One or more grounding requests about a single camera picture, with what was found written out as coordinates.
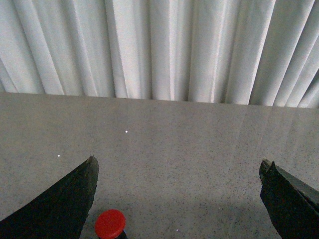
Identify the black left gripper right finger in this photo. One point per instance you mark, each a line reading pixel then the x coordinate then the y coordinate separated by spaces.
pixel 292 205

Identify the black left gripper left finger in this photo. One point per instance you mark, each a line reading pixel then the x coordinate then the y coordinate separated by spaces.
pixel 60 211

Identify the white pleated curtain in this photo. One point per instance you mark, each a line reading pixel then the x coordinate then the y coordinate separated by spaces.
pixel 247 52

